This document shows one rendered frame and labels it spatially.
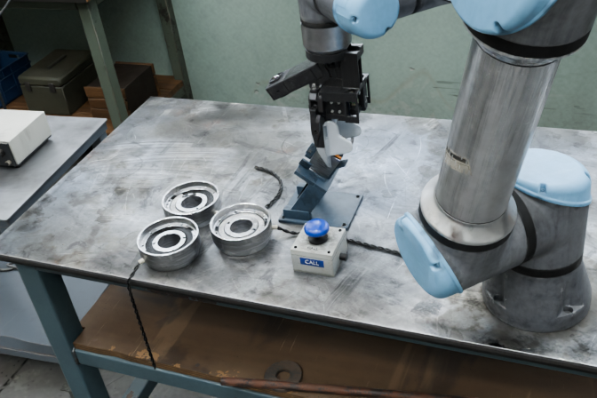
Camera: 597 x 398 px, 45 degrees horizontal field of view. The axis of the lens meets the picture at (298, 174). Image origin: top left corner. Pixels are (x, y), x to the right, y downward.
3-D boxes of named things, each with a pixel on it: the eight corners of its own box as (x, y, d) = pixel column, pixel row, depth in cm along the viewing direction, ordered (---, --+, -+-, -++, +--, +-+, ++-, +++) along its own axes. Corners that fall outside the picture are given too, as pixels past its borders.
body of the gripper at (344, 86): (359, 128, 113) (353, 58, 106) (306, 124, 116) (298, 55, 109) (371, 105, 119) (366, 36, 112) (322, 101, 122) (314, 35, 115)
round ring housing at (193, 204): (155, 225, 132) (149, 206, 130) (188, 193, 139) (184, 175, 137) (201, 238, 127) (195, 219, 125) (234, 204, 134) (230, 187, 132)
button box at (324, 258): (293, 271, 117) (289, 247, 114) (308, 243, 122) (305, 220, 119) (340, 279, 114) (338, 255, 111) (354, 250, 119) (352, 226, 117)
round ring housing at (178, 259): (182, 226, 130) (178, 209, 128) (214, 252, 123) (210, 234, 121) (131, 254, 125) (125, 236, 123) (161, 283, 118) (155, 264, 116)
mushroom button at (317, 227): (303, 254, 116) (299, 229, 113) (312, 239, 119) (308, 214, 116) (327, 258, 115) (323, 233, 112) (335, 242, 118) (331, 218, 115)
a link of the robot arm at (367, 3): (424, -30, 93) (379, -48, 102) (347, -8, 90) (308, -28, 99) (425, 27, 98) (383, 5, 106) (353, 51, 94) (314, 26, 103)
